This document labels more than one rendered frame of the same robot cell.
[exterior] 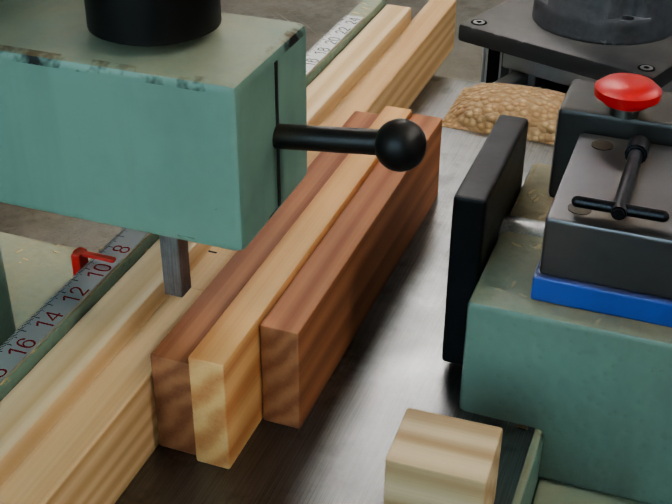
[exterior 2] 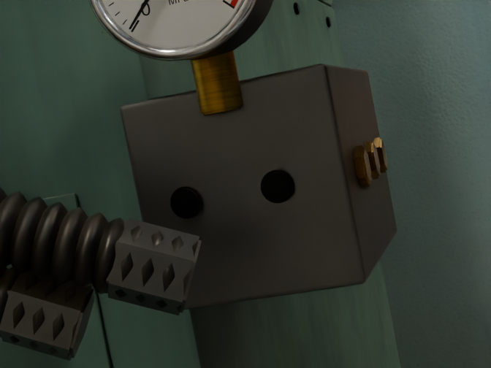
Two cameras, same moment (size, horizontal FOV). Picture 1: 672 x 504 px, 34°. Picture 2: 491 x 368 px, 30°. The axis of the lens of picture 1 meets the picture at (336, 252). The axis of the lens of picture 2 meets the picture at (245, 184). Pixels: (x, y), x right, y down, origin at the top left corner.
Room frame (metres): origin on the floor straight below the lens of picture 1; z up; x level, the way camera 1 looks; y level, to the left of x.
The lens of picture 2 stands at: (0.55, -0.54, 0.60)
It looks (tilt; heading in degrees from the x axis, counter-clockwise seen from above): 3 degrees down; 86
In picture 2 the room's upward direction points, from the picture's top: 11 degrees counter-clockwise
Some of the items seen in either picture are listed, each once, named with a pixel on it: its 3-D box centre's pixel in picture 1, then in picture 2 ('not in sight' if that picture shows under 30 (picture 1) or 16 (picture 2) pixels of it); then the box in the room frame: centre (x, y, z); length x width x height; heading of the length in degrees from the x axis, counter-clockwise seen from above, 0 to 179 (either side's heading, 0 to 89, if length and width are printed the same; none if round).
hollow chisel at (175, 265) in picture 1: (173, 243); not in sight; (0.40, 0.07, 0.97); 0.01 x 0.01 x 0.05; 70
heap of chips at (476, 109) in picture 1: (523, 104); not in sight; (0.69, -0.13, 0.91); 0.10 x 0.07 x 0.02; 70
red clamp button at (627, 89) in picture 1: (627, 91); not in sight; (0.46, -0.13, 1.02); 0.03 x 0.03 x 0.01
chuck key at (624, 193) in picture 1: (629, 176); not in sight; (0.41, -0.12, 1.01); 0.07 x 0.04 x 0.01; 160
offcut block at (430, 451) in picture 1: (442, 479); not in sight; (0.31, -0.04, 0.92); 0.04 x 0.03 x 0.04; 72
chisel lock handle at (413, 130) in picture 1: (343, 135); not in sight; (0.37, 0.00, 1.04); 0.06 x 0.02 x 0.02; 70
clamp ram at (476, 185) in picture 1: (547, 248); not in sight; (0.44, -0.10, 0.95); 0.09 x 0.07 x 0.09; 160
